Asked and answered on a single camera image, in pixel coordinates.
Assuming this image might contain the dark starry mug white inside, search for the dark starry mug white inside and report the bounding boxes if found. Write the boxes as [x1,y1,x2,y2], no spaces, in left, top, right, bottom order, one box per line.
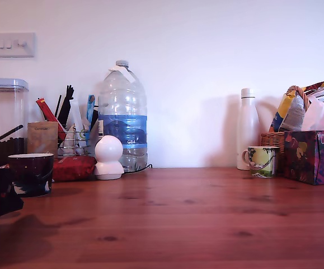
[7,153,55,198]

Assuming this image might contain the black scoop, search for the black scoop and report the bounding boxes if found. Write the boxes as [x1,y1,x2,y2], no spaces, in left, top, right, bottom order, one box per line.
[0,124,25,144]

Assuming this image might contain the red patterned packet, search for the red patterned packet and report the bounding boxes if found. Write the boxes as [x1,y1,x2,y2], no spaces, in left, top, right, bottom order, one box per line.
[0,156,97,182]

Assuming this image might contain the clear storage container grey lid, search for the clear storage container grey lid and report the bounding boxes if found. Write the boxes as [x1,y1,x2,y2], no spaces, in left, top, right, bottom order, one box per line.
[0,77,30,170]

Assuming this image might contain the thin black stick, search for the thin black stick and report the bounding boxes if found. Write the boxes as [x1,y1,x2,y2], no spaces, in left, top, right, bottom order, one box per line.
[54,94,63,118]

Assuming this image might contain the white paper packet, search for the white paper packet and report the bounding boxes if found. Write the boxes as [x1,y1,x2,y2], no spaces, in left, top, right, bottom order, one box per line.
[68,105,91,147]

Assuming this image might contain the black kitchen utensil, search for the black kitchen utensil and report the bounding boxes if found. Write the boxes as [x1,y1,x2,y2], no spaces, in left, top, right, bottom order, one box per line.
[58,85,76,131]

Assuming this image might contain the black flat sachet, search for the black flat sachet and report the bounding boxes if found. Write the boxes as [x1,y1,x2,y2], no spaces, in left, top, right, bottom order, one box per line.
[90,105,100,138]

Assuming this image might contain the blue striped sachet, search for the blue striped sachet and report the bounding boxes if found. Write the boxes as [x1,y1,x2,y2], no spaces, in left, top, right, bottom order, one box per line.
[86,94,97,126]

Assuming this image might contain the large clear water bottle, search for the large clear water bottle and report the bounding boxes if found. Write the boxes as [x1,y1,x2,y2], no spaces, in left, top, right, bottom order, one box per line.
[97,60,148,173]

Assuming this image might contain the white insulated bottle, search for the white insulated bottle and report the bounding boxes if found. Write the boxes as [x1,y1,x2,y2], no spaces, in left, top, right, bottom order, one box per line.
[236,87,260,171]

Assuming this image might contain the green illustrated mug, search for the green illustrated mug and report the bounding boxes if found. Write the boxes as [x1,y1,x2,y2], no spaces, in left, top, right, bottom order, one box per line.
[242,146,280,179]

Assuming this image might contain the wicker basket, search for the wicker basket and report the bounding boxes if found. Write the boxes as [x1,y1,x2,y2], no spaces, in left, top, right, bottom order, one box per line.
[260,85,313,155]

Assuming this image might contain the yellow and silver snack bag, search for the yellow and silver snack bag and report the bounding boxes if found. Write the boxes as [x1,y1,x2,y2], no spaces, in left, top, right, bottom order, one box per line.
[267,80,324,133]

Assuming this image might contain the floral tissue box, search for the floral tissue box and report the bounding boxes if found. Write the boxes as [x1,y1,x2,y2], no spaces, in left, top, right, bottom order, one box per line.
[283,129,324,185]

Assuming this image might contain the white tissue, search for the white tissue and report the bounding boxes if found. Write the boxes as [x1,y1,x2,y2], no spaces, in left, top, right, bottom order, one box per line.
[301,95,324,132]

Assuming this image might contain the small white round camera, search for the small white round camera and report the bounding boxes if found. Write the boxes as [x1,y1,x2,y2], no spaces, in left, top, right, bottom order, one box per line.
[94,135,125,180]

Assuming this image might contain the black cable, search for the black cable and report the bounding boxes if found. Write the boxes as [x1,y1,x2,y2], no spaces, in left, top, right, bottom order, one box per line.
[122,164,153,174]

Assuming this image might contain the white wall light switch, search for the white wall light switch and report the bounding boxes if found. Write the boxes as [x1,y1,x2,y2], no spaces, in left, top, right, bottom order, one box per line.
[0,32,36,58]

